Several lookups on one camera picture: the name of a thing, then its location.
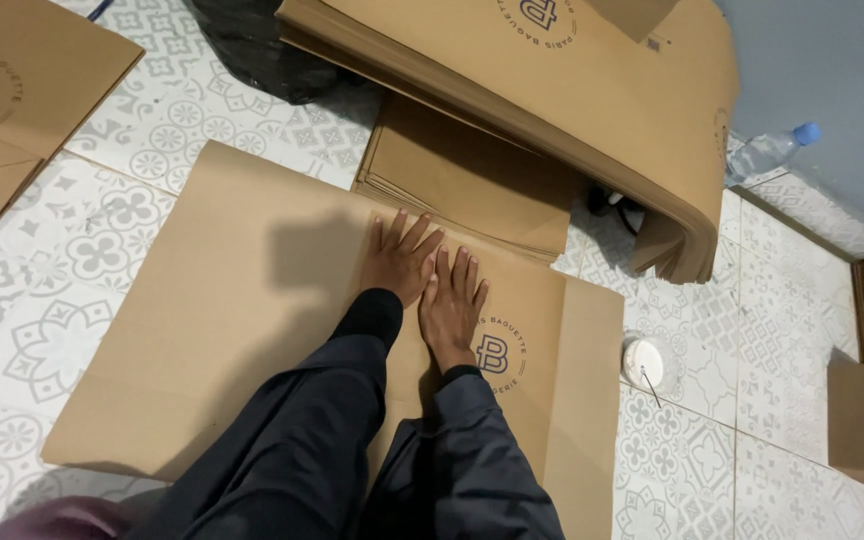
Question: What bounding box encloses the person's right hand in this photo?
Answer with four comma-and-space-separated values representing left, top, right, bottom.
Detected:
418, 246, 490, 375

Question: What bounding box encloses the person's left hand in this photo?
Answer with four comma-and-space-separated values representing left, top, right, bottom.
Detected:
360, 209, 446, 309

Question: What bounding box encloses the large brown printed paper sheet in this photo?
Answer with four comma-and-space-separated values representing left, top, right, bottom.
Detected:
41, 139, 626, 540

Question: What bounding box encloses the flat stack of brown paper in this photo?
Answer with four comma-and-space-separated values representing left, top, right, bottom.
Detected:
352, 93, 585, 265

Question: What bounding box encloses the white cup with stick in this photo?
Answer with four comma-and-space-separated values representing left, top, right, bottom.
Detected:
621, 334, 679, 411

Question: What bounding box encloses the black and white object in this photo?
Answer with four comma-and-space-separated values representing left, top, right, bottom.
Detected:
586, 186, 648, 237

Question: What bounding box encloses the curved pile of printed sheets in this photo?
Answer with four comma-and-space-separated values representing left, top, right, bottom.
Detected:
274, 0, 741, 285

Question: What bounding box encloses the black plastic bag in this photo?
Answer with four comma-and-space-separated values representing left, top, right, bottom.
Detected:
183, 0, 373, 105

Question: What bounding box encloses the clear bottle with blue cap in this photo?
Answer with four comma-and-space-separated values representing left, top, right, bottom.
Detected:
723, 122, 824, 188

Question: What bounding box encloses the folded brown paper bag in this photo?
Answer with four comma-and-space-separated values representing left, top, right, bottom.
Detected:
0, 0, 147, 251

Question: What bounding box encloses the purple cloth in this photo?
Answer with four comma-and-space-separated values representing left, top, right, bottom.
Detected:
0, 495, 135, 540

